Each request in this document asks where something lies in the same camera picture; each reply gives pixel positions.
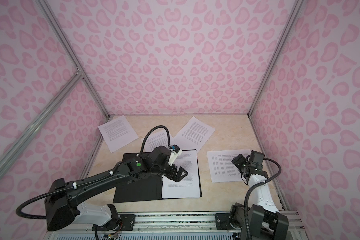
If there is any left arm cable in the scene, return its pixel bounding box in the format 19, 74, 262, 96
15, 125, 172, 220

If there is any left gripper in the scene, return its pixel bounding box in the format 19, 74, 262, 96
152, 161, 190, 182

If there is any left diagonal aluminium bar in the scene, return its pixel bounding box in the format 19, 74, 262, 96
0, 71, 83, 181

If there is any corner aluminium post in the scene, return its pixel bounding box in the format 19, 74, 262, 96
248, 0, 307, 119
35, 0, 111, 120

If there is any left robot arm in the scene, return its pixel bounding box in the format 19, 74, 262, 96
45, 145, 188, 232

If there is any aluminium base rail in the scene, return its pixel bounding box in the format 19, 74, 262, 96
44, 210, 307, 240

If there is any left corner aluminium post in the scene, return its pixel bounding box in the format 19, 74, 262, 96
35, 0, 111, 120

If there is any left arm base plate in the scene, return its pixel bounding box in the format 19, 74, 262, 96
120, 214, 136, 232

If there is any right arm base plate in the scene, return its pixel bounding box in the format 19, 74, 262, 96
215, 213, 237, 230

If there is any black and white folder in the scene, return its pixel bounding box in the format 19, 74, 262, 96
113, 150, 202, 203

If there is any right corner aluminium post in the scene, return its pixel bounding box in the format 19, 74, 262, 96
248, 0, 307, 119

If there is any hidden paper sheet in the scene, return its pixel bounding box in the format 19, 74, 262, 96
173, 117, 215, 152

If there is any centre highlighted paper sheet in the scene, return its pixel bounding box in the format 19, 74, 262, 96
143, 129, 169, 153

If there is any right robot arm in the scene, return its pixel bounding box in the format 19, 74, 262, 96
230, 151, 289, 240

